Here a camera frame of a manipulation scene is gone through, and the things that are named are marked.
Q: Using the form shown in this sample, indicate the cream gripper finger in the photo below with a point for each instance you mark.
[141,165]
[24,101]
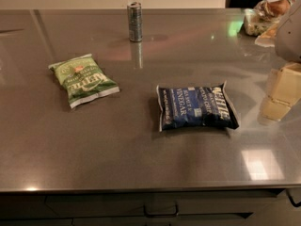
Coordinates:
[284,84]
[273,110]

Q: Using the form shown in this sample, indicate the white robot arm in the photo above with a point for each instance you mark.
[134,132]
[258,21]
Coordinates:
[288,41]

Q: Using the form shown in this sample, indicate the blue chip bag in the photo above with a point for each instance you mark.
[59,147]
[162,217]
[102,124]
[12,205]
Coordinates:
[196,106]

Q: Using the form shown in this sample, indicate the green chip bag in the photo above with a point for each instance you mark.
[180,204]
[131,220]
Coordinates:
[83,80]

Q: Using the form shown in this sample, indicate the clear plastic food container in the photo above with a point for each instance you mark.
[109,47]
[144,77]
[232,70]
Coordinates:
[254,24]

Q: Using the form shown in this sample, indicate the bagged bread roll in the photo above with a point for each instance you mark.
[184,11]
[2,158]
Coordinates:
[270,10]

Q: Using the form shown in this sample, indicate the grey drawer front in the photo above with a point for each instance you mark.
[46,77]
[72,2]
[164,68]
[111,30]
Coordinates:
[190,203]

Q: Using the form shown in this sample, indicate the silver slim drink can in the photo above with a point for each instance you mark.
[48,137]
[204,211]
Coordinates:
[134,12]

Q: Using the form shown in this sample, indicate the black drawer handle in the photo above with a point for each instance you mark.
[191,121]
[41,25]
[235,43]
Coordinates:
[161,214]

